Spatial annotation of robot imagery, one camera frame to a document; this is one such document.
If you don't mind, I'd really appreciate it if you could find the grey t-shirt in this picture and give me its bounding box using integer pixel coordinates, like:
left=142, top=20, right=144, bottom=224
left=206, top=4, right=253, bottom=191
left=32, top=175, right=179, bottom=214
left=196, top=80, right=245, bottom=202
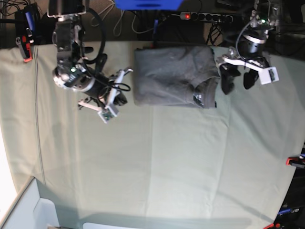
left=133, top=46, right=220, bottom=109

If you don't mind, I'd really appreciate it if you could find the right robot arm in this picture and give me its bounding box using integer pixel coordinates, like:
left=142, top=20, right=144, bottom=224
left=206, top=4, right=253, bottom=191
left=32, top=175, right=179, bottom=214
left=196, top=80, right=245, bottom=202
left=47, top=0, right=131, bottom=108

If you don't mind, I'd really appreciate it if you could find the red clamp right edge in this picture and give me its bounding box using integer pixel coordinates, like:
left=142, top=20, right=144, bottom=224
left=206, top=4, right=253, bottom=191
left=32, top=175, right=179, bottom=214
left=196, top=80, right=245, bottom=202
left=286, top=154, right=305, bottom=169

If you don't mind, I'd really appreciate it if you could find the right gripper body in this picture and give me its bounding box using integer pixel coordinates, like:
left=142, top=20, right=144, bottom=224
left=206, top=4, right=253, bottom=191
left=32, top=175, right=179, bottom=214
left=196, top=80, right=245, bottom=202
left=85, top=75, right=129, bottom=106

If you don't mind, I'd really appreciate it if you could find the black power strip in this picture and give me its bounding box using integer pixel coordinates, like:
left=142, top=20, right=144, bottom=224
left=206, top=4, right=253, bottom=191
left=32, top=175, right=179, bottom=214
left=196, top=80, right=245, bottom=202
left=179, top=12, right=234, bottom=23

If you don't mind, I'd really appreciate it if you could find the red clamp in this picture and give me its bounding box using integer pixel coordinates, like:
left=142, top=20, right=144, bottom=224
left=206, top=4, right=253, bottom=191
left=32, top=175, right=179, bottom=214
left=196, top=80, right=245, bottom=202
left=264, top=223, right=282, bottom=229
left=14, top=6, right=36, bottom=62
left=151, top=19, right=159, bottom=49

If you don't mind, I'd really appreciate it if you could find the blue box top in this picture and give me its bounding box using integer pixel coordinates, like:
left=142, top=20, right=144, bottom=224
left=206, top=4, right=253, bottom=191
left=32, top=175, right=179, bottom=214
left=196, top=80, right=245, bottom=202
left=115, top=0, right=183, bottom=10

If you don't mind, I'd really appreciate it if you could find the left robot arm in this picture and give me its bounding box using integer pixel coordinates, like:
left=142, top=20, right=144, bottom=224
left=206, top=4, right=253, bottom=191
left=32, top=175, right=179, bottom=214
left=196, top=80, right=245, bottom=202
left=216, top=0, right=279, bottom=95

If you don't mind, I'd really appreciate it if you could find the red clamp bottom right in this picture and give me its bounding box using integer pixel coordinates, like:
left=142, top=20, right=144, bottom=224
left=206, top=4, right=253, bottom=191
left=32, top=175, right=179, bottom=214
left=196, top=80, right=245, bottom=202
left=264, top=223, right=282, bottom=229

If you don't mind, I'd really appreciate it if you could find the white bin lower left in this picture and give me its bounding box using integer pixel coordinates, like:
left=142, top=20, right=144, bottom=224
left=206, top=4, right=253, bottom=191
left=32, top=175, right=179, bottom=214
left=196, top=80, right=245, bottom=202
left=0, top=177, right=60, bottom=229

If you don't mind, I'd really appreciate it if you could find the pale green table cloth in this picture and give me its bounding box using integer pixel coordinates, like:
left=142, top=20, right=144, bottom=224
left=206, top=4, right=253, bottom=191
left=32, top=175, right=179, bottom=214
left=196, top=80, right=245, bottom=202
left=0, top=45, right=305, bottom=229

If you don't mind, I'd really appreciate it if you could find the red clamp top left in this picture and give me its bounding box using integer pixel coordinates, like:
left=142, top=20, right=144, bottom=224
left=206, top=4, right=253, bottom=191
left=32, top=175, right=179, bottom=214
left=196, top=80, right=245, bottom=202
left=14, top=6, right=36, bottom=62

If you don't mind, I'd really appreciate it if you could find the red clamp top centre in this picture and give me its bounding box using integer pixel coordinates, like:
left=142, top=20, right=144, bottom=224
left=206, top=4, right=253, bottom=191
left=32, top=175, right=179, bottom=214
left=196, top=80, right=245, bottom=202
left=151, top=19, right=159, bottom=49

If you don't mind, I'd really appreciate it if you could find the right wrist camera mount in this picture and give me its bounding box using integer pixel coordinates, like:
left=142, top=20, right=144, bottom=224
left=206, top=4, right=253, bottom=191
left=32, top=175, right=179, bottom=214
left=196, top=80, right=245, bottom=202
left=74, top=68, right=133, bottom=123

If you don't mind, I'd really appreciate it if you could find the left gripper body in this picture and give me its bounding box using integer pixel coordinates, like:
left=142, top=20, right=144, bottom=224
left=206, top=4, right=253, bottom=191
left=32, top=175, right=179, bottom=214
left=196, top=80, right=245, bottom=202
left=223, top=47, right=270, bottom=72

